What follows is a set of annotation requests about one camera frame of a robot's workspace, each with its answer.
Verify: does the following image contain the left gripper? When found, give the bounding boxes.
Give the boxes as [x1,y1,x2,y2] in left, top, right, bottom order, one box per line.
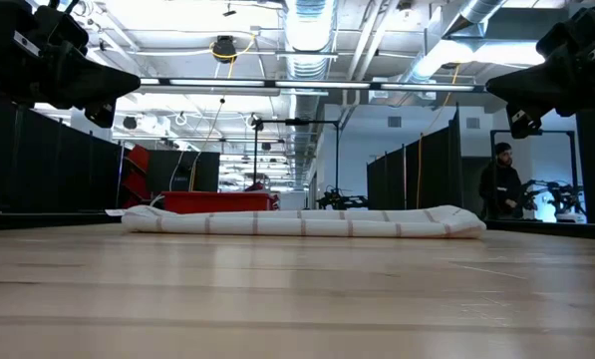
[0,28,143,110]

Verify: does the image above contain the white red-checked towel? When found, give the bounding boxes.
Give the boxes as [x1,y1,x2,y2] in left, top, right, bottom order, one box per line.
[121,203,487,239]

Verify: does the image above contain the person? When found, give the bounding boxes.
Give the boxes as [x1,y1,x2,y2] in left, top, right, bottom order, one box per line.
[477,142,526,221]

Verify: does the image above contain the stacked red bins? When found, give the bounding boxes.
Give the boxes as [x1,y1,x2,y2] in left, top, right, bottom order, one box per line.
[119,144,152,209]

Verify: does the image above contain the distant black robot arms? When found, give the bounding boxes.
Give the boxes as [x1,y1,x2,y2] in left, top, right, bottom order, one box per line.
[315,185,370,211]
[519,178,586,216]

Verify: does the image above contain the white box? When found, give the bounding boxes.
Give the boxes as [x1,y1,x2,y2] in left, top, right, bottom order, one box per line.
[554,211,588,224]

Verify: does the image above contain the red plastic bin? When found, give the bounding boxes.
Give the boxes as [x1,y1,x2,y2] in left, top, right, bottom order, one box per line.
[159,190,281,215]

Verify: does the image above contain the long ceiling light bar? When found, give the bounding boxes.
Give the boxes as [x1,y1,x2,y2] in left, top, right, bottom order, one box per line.
[136,76,486,97]

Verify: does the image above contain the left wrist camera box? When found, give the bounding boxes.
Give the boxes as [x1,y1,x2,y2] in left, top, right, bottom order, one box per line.
[83,98,118,130]

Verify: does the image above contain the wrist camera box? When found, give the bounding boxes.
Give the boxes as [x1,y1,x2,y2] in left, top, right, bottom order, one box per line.
[504,103,546,141]
[83,98,118,130]

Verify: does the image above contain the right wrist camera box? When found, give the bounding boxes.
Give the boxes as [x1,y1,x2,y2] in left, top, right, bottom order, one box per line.
[504,103,546,141]

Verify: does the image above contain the silver spiral air duct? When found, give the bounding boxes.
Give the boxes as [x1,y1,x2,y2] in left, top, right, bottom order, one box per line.
[280,0,339,188]
[404,0,510,86]

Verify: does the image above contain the black yellow cable reel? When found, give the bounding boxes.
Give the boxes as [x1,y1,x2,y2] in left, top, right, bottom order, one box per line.
[210,34,239,65]

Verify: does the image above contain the yellow cable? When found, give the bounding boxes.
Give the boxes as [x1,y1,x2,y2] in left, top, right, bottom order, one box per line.
[187,33,259,193]
[415,63,463,209]

